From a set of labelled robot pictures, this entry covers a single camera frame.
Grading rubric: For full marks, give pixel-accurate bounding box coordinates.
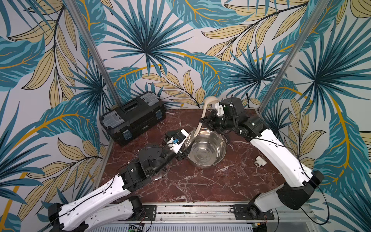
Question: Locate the stainless steel pot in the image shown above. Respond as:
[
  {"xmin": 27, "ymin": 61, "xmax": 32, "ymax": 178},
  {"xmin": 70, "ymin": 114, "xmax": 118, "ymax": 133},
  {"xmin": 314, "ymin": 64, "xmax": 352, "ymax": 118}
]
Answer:
[{"xmin": 183, "ymin": 128, "xmax": 227, "ymax": 168}]

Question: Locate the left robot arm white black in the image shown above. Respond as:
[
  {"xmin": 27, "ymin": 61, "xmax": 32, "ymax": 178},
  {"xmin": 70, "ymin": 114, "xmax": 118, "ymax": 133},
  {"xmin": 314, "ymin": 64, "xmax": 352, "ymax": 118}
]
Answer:
[{"xmin": 48, "ymin": 129, "xmax": 191, "ymax": 232}]

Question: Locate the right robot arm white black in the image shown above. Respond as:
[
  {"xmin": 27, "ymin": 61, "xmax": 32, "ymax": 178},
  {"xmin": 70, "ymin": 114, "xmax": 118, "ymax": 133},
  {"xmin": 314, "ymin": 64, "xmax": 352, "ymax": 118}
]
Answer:
[{"xmin": 199, "ymin": 96, "xmax": 324, "ymax": 212}]

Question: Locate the white pipe elbow fitting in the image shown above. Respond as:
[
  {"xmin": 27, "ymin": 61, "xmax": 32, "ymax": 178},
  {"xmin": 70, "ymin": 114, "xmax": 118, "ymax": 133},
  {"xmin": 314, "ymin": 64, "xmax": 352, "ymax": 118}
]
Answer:
[{"xmin": 254, "ymin": 156, "xmax": 267, "ymax": 167}]

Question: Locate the glass pot lid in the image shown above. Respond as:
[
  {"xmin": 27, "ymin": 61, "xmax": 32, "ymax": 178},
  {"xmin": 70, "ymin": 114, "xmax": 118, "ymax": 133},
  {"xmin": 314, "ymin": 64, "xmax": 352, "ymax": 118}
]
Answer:
[{"xmin": 151, "ymin": 162, "xmax": 172, "ymax": 181}]

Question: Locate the black plastic toolbox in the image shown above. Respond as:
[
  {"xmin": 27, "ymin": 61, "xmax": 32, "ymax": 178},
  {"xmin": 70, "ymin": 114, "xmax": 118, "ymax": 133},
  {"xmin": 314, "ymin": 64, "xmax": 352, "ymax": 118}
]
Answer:
[{"xmin": 100, "ymin": 92, "xmax": 166, "ymax": 147}]

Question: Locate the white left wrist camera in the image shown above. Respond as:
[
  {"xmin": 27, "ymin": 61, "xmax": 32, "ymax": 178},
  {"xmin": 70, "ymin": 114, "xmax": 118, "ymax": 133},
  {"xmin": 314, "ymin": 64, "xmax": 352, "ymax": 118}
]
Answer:
[{"xmin": 168, "ymin": 129, "xmax": 189, "ymax": 154}]

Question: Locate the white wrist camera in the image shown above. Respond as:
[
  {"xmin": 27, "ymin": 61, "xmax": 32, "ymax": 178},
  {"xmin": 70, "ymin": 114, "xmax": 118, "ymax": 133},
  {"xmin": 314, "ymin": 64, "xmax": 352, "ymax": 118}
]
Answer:
[
  {"xmin": 215, "ymin": 102, "xmax": 225, "ymax": 117},
  {"xmin": 168, "ymin": 129, "xmax": 189, "ymax": 154}
]

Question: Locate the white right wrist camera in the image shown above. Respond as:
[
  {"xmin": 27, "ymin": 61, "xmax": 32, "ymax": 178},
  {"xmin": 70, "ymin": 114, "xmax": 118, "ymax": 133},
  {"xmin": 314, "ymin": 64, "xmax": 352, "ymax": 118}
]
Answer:
[{"xmin": 215, "ymin": 102, "xmax": 225, "ymax": 117}]

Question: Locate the right aluminium frame post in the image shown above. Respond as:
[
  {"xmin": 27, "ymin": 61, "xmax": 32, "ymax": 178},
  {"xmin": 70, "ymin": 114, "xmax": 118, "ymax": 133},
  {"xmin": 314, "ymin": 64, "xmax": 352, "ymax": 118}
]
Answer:
[{"xmin": 257, "ymin": 0, "xmax": 330, "ymax": 116}]

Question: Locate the aluminium frame post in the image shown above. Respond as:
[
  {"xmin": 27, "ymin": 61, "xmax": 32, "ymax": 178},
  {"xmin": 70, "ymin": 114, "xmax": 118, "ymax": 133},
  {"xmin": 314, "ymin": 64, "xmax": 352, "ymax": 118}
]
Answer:
[
  {"xmin": 257, "ymin": 0, "xmax": 330, "ymax": 116},
  {"xmin": 65, "ymin": 0, "xmax": 122, "ymax": 106}
]

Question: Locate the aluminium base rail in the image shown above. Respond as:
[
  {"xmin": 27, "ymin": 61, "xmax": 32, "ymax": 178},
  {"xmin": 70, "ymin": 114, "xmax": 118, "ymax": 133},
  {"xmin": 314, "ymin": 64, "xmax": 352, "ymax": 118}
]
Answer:
[{"xmin": 68, "ymin": 201, "xmax": 319, "ymax": 232}]

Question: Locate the left aluminium frame post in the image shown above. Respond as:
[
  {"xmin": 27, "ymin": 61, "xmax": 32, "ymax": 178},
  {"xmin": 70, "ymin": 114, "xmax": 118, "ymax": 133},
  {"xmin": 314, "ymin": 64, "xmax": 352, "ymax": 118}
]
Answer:
[{"xmin": 65, "ymin": 0, "xmax": 122, "ymax": 106}]

